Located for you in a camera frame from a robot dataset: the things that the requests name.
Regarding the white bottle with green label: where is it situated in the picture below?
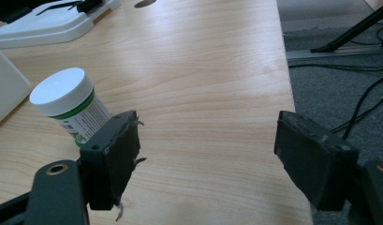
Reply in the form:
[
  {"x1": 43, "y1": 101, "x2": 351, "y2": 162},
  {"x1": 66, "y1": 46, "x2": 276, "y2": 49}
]
[{"x1": 29, "y1": 67, "x2": 113, "y2": 149}]

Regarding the white flat device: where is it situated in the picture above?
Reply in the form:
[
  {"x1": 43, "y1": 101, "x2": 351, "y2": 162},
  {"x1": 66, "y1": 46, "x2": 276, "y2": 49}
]
[{"x1": 0, "y1": 0, "x2": 122, "y2": 50}]

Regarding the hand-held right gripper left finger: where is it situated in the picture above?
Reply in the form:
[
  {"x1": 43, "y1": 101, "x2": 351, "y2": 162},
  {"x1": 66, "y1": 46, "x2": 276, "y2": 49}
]
[{"x1": 79, "y1": 110, "x2": 148, "y2": 222}]

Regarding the black tool on tray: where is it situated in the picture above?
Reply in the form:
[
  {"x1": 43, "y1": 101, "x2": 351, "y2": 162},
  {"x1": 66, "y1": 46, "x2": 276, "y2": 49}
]
[{"x1": 35, "y1": 0, "x2": 103, "y2": 17}]

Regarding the black metal stand leg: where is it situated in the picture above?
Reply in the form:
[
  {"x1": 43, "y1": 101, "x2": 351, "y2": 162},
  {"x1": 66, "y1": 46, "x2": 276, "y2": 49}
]
[{"x1": 310, "y1": 1, "x2": 383, "y2": 53}]

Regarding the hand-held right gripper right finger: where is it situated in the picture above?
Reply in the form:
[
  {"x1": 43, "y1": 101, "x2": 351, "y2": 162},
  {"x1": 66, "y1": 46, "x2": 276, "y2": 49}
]
[{"x1": 273, "y1": 110, "x2": 360, "y2": 212}]

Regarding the white panel edge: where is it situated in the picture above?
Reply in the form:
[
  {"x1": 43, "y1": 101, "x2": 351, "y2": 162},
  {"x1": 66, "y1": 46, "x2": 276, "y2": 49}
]
[{"x1": 0, "y1": 42, "x2": 33, "y2": 129}]

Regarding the aluminium floor rail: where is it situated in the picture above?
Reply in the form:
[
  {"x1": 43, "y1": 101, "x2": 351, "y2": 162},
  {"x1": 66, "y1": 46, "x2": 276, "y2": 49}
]
[{"x1": 286, "y1": 43, "x2": 383, "y2": 62}]

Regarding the black cable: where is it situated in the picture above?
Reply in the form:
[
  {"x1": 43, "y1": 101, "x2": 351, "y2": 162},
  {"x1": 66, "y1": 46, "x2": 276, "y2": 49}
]
[
  {"x1": 330, "y1": 73, "x2": 383, "y2": 141},
  {"x1": 287, "y1": 62, "x2": 383, "y2": 73}
]

